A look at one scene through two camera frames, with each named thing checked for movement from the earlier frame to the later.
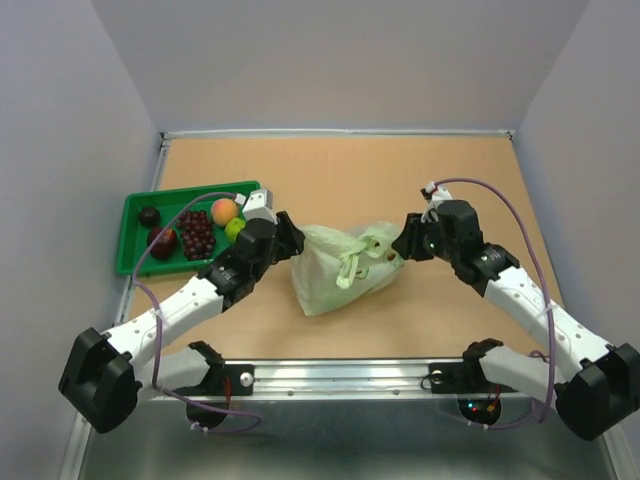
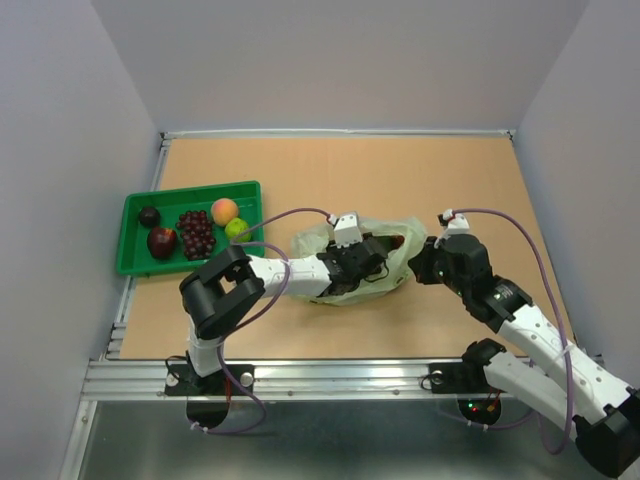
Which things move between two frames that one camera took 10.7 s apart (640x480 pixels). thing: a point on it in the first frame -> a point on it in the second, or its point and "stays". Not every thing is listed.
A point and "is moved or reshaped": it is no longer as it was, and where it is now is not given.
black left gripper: [293, 243] -> [336, 252]
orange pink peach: [223, 210] stays
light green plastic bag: [335, 268] is moved or reshaped
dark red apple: [164, 246] stays
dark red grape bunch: [197, 234] stays
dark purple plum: [149, 216] stays
